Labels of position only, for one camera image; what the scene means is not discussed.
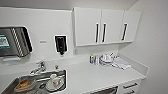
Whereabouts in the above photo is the steel paper towel dispenser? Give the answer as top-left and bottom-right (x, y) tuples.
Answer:
(0, 26), (34, 58)

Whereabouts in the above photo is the small wall label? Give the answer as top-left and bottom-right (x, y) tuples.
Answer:
(38, 40), (47, 45)

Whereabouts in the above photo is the small pale bottle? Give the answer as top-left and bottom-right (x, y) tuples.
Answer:
(94, 55), (100, 66)

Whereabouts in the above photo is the small chrome sink knob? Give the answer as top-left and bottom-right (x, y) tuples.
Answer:
(53, 64), (59, 71)

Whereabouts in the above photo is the bottle with blue label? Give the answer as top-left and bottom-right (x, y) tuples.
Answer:
(88, 53), (96, 65)

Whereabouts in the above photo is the black drawer handle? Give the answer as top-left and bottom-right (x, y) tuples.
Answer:
(123, 89), (136, 94)
(122, 82), (139, 90)

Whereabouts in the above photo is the white plate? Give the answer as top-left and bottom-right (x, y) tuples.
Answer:
(44, 78), (66, 93)

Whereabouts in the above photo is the white drawer front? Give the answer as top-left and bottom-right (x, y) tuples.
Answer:
(117, 78), (145, 92)
(119, 87), (143, 94)

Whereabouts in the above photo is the white mug with red print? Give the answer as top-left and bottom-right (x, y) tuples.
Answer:
(49, 73), (63, 89)

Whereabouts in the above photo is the white dish cloth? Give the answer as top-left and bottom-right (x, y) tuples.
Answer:
(111, 56), (133, 71)

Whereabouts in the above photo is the chrome sink faucet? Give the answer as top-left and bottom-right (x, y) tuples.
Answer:
(28, 60), (48, 76)

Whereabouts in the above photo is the black cabinet door handle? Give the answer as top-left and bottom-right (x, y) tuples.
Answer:
(102, 22), (107, 44)
(121, 22), (128, 42)
(95, 22), (100, 44)

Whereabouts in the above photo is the bowl with orange food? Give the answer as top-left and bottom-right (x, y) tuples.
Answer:
(14, 79), (36, 93)

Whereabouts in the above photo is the black soap dispenser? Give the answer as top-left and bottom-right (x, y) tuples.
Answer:
(53, 34), (67, 57)

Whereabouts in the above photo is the steel kitchen sink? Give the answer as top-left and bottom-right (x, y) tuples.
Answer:
(0, 68), (68, 94)

